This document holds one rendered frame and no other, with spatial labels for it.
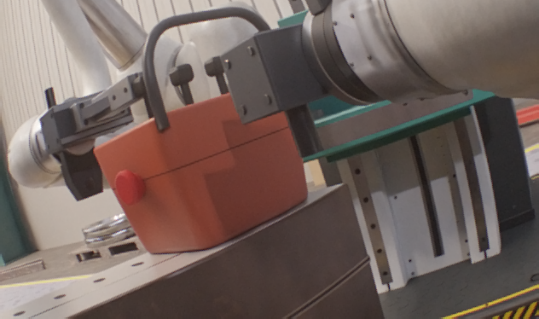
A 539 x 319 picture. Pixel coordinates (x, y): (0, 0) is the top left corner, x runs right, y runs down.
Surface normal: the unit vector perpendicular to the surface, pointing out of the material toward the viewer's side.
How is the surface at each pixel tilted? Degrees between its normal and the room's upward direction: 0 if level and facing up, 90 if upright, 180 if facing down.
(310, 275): 90
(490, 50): 123
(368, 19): 82
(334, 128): 90
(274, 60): 90
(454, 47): 115
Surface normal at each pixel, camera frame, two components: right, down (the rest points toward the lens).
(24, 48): -0.28, 0.12
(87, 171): 0.74, -0.25
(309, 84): 0.48, -0.15
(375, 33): -0.80, 0.36
